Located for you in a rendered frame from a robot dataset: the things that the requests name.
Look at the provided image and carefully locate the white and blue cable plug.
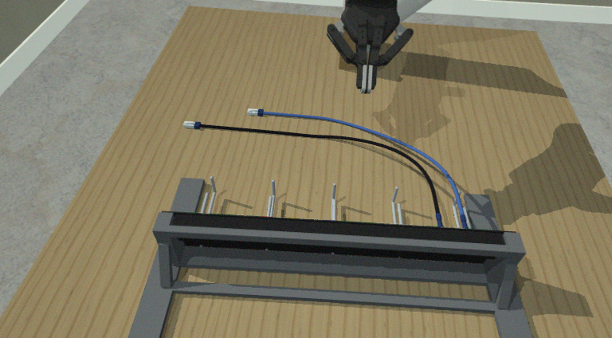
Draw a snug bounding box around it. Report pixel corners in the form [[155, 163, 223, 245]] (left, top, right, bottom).
[[183, 121, 201, 129]]

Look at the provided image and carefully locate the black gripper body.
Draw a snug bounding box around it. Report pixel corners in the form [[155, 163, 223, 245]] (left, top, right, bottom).
[[341, 0, 400, 45]]

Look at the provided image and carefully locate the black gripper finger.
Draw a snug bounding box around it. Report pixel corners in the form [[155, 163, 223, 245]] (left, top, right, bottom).
[[327, 14, 368, 93], [365, 15, 414, 94]]

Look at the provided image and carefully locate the white cable plug with dark blue boot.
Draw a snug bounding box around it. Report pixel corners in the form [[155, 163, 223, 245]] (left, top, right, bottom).
[[247, 108, 264, 116]]

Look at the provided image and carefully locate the black patch cord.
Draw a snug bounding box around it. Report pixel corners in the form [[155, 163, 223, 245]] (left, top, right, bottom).
[[199, 124, 441, 221]]

